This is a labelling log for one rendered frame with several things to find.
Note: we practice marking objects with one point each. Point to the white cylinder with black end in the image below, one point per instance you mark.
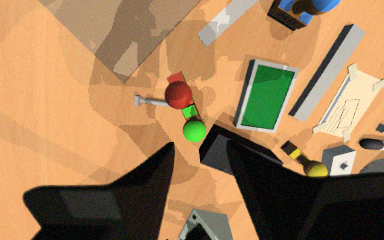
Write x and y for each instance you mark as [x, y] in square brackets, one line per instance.
[371, 144]

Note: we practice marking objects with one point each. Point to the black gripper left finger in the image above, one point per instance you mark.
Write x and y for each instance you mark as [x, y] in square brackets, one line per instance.
[133, 205]

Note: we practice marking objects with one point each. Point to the yellow hand stamp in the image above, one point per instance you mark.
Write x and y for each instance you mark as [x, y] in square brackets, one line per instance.
[311, 168]

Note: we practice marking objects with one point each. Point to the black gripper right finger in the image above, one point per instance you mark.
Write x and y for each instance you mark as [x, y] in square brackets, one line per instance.
[284, 204]

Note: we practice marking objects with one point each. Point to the red-handled rubber stamp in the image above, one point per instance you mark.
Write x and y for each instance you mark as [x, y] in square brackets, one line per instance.
[178, 93]

